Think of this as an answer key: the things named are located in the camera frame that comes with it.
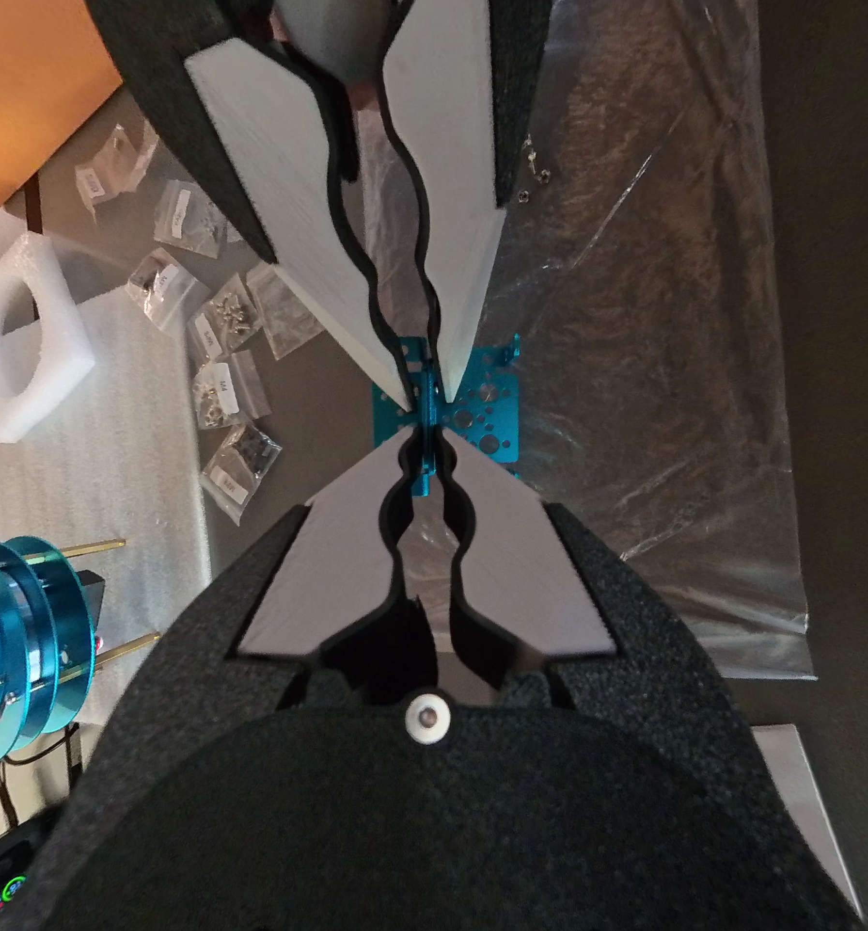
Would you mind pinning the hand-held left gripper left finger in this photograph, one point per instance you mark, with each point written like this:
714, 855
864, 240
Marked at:
310, 582

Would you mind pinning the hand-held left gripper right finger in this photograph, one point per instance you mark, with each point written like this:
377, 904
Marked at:
535, 582

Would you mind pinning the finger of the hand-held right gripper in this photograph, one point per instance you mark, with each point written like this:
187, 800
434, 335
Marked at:
274, 160
455, 145

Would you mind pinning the blue toy robot arm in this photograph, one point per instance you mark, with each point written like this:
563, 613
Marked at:
34, 640

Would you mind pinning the dark desk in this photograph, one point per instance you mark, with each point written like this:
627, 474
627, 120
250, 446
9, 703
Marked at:
848, 364

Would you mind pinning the scattered loose metal fasteners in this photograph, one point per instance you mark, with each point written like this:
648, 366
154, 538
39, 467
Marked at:
543, 174

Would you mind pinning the orange cardboard box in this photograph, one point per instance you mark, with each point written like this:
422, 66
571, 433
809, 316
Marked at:
34, 87

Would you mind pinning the pile of small screw bags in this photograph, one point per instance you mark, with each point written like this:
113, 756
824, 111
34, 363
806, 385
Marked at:
237, 320

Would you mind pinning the white foam sheet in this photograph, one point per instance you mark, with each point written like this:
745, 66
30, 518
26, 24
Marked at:
136, 473

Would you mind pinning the large clear plastic bag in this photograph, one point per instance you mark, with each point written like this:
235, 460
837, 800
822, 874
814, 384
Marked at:
659, 364

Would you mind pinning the assembly instruction booklet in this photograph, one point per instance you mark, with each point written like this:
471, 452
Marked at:
797, 785

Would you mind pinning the black power bank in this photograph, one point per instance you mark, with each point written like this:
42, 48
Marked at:
5, 887

